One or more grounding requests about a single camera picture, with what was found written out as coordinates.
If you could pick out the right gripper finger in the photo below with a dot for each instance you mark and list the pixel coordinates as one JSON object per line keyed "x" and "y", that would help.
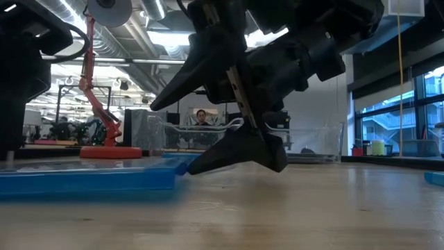
{"x": 243, "y": 149}
{"x": 208, "y": 59}

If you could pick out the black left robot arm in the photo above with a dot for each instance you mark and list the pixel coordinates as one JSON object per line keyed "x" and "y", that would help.
{"x": 21, "y": 87}

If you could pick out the black box appliance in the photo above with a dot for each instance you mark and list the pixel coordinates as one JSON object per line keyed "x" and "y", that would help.
{"x": 281, "y": 119}

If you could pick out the person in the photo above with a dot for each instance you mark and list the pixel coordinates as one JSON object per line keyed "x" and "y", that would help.
{"x": 201, "y": 114}

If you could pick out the long ceiling light bar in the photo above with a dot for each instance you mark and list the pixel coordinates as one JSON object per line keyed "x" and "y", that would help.
{"x": 138, "y": 61}

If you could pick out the grey covered cabinet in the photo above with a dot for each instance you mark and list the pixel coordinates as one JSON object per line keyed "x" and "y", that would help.
{"x": 138, "y": 128}

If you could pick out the small red container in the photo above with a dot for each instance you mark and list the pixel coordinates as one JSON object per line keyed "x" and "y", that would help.
{"x": 356, "y": 152}

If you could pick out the dark jar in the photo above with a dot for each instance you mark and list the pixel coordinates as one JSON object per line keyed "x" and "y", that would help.
{"x": 366, "y": 149}

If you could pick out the yellow-green container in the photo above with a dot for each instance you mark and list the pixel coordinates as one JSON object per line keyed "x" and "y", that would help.
{"x": 378, "y": 148}

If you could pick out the red desk lamp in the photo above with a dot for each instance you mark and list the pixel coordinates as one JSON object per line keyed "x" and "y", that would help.
{"x": 111, "y": 152}

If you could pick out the grey storage tub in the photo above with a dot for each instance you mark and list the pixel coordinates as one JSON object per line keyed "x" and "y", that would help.
{"x": 419, "y": 149}

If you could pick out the pink flat tray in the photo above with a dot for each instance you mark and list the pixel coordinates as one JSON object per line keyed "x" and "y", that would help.
{"x": 55, "y": 142}

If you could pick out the black tubular stand frame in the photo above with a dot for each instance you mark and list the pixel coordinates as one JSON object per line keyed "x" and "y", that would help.
{"x": 58, "y": 111}

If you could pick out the small grey post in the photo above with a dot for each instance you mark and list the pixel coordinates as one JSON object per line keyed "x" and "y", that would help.
{"x": 10, "y": 156}

